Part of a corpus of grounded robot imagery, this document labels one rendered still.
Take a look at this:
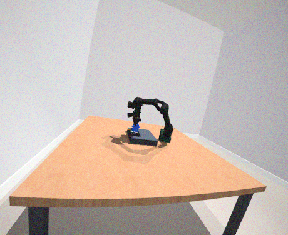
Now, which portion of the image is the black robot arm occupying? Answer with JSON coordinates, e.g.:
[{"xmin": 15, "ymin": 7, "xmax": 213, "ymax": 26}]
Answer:
[{"xmin": 127, "ymin": 97, "xmax": 174, "ymax": 138}]

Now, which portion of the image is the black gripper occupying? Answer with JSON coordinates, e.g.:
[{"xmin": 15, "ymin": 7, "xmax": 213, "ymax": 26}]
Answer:
[{"xmin": 132, "ymin": 110, "xmax": 141, "ymax": 127}]

